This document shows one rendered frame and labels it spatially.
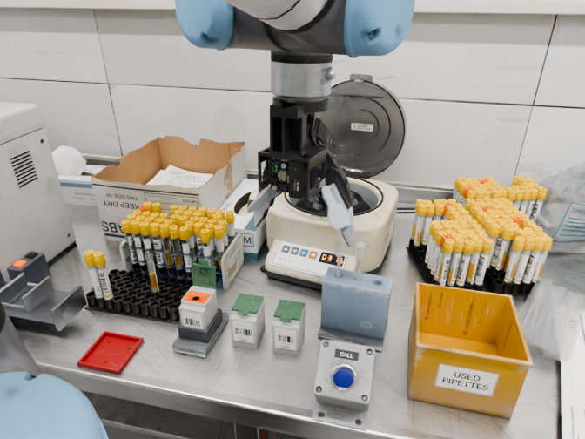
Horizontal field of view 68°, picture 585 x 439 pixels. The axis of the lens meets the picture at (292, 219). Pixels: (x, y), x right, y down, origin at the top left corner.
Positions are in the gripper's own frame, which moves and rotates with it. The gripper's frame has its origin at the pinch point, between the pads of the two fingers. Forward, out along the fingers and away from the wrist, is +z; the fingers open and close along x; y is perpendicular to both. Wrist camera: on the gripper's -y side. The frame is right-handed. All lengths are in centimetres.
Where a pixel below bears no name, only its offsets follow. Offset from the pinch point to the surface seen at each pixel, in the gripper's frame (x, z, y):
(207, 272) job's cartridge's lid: -13.0, 6.4, 6.4
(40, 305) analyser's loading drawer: -37.9, 13.2, 17.3
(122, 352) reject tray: -22.1, 17.3, 16.7
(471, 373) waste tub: 25.7, 10.6, 6.3
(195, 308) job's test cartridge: -12.4, 10.1, 10.7
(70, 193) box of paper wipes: -70, 11, -16
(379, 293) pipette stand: 12.1, 7.0, -0.4
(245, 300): -6.9, 10.1, 5.6
